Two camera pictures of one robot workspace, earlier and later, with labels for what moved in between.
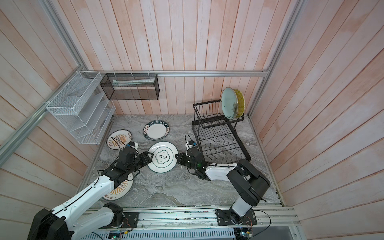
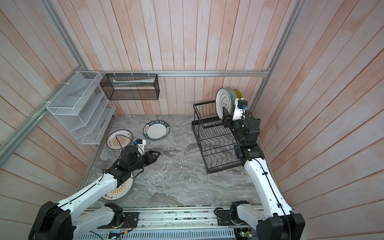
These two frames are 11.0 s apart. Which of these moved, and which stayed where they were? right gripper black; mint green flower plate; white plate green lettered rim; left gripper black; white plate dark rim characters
Moved: white plate dark rim characters; right gripper black
Stayed: left gripper black; mint green flower plate; white plate green lettered rim
